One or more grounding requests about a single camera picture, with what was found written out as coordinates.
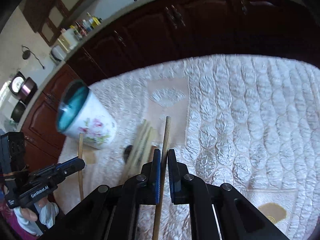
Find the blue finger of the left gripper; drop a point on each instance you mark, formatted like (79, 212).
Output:
(71, 166)

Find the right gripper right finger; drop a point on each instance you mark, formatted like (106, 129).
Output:
(179, 180)

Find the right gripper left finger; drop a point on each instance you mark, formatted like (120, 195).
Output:
(152, 171)

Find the thin wooden chopstick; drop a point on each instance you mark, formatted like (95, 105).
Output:
(158, 209)

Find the white floral cup teal inside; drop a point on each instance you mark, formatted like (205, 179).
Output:
(80, 111)

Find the gloved left hand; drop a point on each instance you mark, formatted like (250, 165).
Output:
(37, 218)

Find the black inner pot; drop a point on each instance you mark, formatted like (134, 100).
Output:
(18, 112)

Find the white quilted tablecloth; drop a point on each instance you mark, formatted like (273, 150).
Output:
(249, 121)

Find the rice cooker open lid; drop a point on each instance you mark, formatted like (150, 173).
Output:
(23, 88)

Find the white electric kettle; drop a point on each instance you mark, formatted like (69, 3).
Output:
(57, 53)

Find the cream microwave oven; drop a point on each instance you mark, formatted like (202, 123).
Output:
(68, 39)

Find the dark wooden lower cabinets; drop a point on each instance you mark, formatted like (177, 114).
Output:
(43, 142)

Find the dark soy sauce bottle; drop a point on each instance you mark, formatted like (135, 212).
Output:
(81, 29)

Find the yellow oil bottle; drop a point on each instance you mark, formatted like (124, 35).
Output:
(93, 21)

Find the wooden upper cabinets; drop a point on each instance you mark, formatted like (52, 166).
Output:
(48, 17)

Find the black wall plug with cable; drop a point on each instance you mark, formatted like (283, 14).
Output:
(26, 54)

